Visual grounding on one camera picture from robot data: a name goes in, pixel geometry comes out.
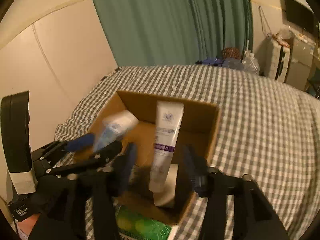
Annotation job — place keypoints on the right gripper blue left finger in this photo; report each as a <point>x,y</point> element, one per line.
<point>125,164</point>

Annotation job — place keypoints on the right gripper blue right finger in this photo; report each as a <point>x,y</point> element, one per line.
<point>254,217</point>

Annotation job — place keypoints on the green 999 medicine box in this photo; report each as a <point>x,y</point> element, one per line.
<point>133,225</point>

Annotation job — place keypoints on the light blue tissue pack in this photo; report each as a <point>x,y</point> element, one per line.
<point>113,128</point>

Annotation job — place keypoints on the white purple cream tube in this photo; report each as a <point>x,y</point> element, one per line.
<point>168,121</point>

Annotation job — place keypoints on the grey white checkered bedspread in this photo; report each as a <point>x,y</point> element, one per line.
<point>267,129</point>

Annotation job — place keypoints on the brown cardboard box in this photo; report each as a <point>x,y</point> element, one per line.
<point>198,129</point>

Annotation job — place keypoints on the clear plastic water bottle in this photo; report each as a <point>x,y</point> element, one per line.
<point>250,63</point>

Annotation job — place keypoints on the white suitcase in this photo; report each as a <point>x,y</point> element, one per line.
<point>277,61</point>

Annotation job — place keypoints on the brown patterned round object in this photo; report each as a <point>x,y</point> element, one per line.
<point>231,52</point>

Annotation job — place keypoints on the silver mini fridge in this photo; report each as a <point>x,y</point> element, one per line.
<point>301,56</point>

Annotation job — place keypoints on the green curtain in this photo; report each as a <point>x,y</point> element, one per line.
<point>169,32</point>

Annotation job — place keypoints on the black wall television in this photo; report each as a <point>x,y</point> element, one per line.
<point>299,15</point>

